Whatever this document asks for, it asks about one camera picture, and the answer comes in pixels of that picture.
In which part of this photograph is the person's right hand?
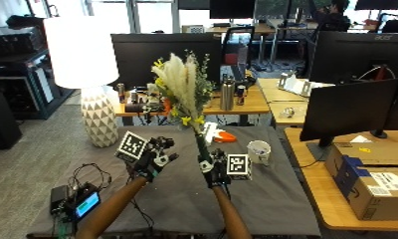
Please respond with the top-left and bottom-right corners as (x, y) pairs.
(198, 147), (231, 189)

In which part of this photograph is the person's left hand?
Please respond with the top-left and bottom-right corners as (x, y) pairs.
(133, 135), (180, 183)

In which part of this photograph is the flower bouquet with pampas grass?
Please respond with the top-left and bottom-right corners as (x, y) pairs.
(150, 49), (215, 163)

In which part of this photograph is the right white marker cube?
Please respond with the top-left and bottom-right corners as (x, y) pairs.
(224, 152), (252, 181)

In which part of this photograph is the white marker cube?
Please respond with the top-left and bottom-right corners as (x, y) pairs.
(114, 130), (150, 164)
(224, 152), (252, 181)

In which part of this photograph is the left white marker cube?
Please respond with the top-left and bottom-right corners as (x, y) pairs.
(114, 130), (150, 164)

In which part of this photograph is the white and orange tool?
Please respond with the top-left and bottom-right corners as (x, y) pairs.
(200, 121), (238, 144)

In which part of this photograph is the white paper cup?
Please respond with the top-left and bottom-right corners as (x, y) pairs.
(244, 139), (271, 166)

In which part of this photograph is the dark grey table cloth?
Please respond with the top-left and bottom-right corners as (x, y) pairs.
(25, 124), (321, 238)

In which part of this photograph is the black electronics clutter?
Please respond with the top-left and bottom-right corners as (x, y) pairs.
(115, 83), (171, 124)

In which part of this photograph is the steel water bottle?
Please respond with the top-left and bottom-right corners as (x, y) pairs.
(218, 75), (236, 112)

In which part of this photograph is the dark drink can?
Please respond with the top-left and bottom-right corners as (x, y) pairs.
(234, 85), (247, 107)

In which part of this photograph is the clear plastic wrapper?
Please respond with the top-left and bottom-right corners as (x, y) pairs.
(277, 107), (297, 120)

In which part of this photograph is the black device with blue screen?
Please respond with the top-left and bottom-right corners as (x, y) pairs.
(64, 182), (102, 223)

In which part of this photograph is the black power adapter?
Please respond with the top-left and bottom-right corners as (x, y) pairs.
(49, 184), (70, 213)

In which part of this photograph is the wide black monitor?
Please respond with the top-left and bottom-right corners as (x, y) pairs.
(109, 32), (222, 91)

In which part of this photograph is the white folded stand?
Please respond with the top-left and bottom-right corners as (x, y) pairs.
(275, 72), (323, 99)

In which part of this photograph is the white table lamp patterned base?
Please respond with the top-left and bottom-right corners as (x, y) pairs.
(42, 15), (121, 148)

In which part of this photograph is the light wooden desk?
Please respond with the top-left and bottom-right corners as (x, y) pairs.
(283, 127), (398, 232)

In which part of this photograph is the black office chair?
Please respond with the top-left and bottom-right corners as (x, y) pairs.
(219, 25), (256, 69)

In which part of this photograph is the cardboard box with blue tape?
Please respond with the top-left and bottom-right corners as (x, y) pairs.
(323, 142), (398, 222)

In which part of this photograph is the flat cardboard box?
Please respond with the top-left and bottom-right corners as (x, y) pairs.
(329, 141), (398, 167)

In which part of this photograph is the black equipment rack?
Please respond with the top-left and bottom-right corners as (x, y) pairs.
(0, 14), (74, 120)

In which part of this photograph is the large black computer monitor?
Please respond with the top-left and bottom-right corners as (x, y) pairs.
(307, 30), (398, 86)

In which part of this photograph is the black cable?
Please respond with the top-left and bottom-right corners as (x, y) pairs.
(66, 161), (113, 193)

